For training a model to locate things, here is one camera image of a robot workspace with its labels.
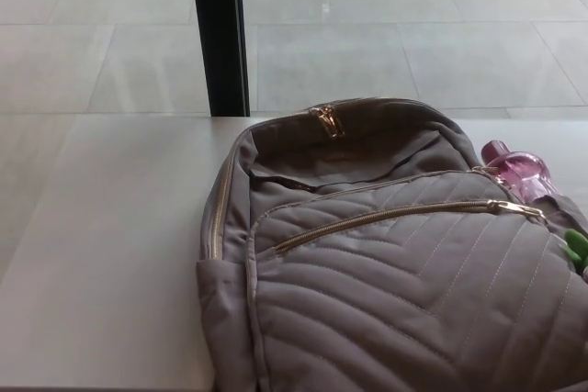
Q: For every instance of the pink transparent water bottle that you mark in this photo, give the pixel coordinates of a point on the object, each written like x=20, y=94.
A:
x=523, y=172

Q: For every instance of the black window frame post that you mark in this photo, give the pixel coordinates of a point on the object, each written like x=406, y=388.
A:
x=220, y=34

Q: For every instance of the grey quilted backpack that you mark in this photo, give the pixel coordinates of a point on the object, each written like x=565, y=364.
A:
x=395, y=282

